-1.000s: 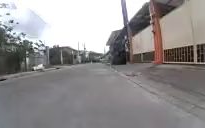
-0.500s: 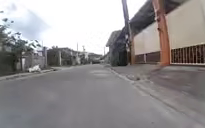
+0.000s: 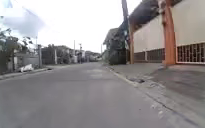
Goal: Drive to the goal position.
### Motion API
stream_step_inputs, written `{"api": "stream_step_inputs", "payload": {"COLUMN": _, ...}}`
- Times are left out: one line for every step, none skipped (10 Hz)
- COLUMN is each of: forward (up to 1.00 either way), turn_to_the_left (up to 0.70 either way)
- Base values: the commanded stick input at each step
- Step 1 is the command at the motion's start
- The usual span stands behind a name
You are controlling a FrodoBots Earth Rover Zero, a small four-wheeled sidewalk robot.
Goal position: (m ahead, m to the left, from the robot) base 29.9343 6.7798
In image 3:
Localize concrete driveway apron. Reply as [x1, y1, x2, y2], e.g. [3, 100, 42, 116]
[107, 62, 205, 118]

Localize grey concrete road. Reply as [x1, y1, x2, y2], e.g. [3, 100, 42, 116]
[0, 61, 205, 128]

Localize row of houses and fences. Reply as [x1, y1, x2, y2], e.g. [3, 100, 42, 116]
[13, 43, 103, 68]

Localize leafy tree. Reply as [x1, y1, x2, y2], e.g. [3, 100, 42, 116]
[0, 11, 34, 77]

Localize cream wall with orange pillars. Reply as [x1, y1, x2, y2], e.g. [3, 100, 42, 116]
[128, 0, 205, 66]

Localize concrete kerb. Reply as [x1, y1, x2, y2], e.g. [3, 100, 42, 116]
[0, 67, 53, 83]

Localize dark green bush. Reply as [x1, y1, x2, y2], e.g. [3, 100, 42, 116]
[102, 27, 131, 66]

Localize utility pole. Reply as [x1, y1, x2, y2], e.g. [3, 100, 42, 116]
[121, 0, 132, 51]

